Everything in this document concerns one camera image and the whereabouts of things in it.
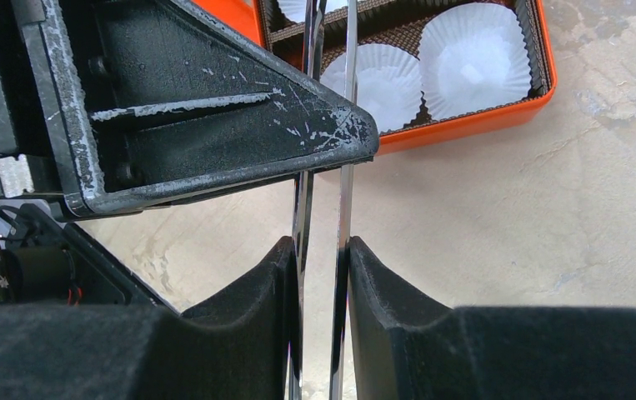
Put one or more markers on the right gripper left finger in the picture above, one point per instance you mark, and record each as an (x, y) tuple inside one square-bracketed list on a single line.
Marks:
[(233, 345)]

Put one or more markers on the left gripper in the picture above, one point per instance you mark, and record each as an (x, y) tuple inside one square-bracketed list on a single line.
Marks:
[(70, 84)]

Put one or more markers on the white paper cup middle-left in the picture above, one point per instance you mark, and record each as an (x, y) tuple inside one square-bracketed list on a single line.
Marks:
[(295, 10)]

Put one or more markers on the metal tongs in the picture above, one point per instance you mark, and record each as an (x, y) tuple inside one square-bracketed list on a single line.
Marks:
[(305, 219)]

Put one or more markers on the white paper cup near-right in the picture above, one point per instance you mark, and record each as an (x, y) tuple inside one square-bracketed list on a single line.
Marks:
[(473, 57)]

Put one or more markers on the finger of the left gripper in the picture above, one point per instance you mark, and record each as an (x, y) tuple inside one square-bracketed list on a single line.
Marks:
[(242, 117)]

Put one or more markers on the orange cookie tin box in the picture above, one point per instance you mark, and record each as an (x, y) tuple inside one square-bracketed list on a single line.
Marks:
[(399, 24)]

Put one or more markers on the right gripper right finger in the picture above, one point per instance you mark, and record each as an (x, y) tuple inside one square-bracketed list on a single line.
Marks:
[(406, 345)]

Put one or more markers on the white paper cup near-left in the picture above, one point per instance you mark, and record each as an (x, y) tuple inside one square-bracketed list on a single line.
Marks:
[(388, 85)]

